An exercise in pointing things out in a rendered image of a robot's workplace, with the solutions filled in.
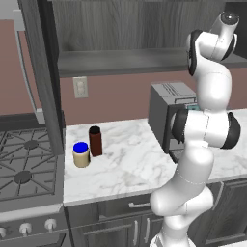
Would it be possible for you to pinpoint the dark drawer front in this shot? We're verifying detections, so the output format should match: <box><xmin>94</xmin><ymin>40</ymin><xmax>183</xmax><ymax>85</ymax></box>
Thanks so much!
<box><xmin>96</xmin><ymin>192</ymin><xmax>162</xmax><ymax>222</ymax></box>

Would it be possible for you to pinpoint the cream jar with blue lid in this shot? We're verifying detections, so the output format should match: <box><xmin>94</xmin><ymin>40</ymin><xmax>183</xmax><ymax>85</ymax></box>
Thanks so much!
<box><xmin>71</xmin><ymin>141</ymin><xmax>92</xmax><ymax>169</ymax></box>

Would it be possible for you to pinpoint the grey range hood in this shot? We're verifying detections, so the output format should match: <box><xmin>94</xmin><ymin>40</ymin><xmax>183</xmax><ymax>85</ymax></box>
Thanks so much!
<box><xmin>0</xmin><ymin>0</ymin><xmax>46</xmax><ymax>125</ymax></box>

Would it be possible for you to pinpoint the grey gas stove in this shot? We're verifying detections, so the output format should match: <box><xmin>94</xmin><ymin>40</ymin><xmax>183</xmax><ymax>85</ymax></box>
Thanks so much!
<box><xmin>0</xmin><ymin>126</ymin><xmax>66</xmax><ymax>247</ymax></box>

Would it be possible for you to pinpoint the brown bottle with black cap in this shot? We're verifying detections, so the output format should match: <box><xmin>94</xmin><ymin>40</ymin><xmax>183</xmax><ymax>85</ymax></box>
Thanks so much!
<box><xmin>88</xmin><ymin>125</ymin><xmax>104</xmax><ymax>158</ymax></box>

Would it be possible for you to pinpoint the dark base cabinet door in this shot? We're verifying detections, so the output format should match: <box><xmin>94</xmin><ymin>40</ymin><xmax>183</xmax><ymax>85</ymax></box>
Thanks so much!
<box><xmin>141</xmin><ymin>213</ymin><xmax>166</xmax><ymax>247</ymax></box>
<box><xmin>70</xmin><ymin>215</ymin><xmax>144</xmax><ymax>247</ymax></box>
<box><xmin>196</xmin><ymin>178</ymin><xmax>247</xmax><ymax>247</ymax></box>

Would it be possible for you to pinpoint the silver cabinet door handle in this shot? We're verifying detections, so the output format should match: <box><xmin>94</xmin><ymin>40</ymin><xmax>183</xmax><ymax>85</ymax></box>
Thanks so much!
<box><xmin>132</xmin><ymin>219</ymin><xmax>140</xmax><ymax>247</ymax></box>
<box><xmin>211</xmin><ymin>180</ymin><xmax>225</xmax><ymax>210</ymax></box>
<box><xmin>145</xmin><ymin>217</ymin><xmax>151</xmax><ymax>244</ymax></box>

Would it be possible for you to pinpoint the silver drawer handle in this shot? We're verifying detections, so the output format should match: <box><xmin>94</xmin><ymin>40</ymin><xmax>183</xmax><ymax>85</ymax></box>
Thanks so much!
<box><xmin>128</xmin><ymin>201</ymin><xmax>151</xmax><ymax>208</ymax></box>

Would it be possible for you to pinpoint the grey toaster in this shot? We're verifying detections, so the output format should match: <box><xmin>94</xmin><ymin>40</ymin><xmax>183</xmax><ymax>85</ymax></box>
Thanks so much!
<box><xmin>148</xmin><ymin>81</ymin><xmax>207</xmax><ymax>162</ymax></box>

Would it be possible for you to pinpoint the dark wood wall cabinet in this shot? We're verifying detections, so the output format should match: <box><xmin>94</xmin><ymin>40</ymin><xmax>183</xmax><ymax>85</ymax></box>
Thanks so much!
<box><xmin>51</xmin><ymin>0</ymin><xmax>247</xmax><ymax>78</ymax></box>

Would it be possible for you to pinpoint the white wall outlet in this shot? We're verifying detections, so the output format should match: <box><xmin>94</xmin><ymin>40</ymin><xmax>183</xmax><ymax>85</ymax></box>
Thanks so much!
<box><xmin>72</xmin><ymin>76</ymin><xmax>89</xmax><ymax>99</ymax></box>

